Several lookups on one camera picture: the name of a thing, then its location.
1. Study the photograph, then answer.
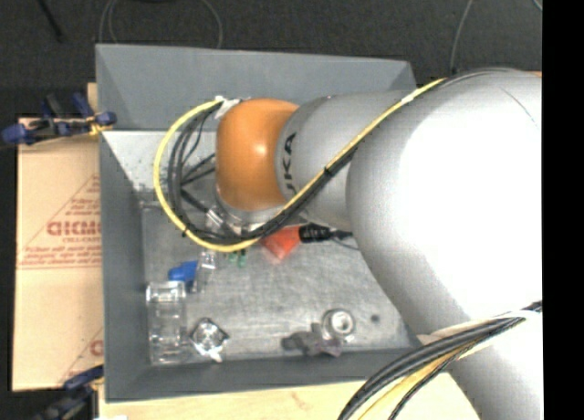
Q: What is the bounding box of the black cylinder on white bracket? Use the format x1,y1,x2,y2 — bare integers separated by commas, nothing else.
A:
297,223,353,246

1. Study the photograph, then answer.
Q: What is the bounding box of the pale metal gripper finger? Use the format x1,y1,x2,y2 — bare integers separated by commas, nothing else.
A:
191,250,218,295

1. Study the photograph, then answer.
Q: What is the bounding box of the grey metal bin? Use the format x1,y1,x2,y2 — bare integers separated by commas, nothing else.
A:
94,43,420,402

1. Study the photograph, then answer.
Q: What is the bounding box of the clear plastic box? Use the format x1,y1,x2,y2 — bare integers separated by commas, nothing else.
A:
144,279,189,363

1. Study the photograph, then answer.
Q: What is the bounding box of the brown cardboard board, red print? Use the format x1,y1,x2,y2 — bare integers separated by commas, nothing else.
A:
10,120,107,393

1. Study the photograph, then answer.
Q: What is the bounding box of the small clear glass cup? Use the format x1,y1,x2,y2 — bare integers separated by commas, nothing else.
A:
320,309,356,342

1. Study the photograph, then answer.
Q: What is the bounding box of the blue plastic piece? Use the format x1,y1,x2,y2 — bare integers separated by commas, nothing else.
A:
167,260,199,283

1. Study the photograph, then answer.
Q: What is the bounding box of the orange-red block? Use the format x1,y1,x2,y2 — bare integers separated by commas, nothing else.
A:
258,226,303,265

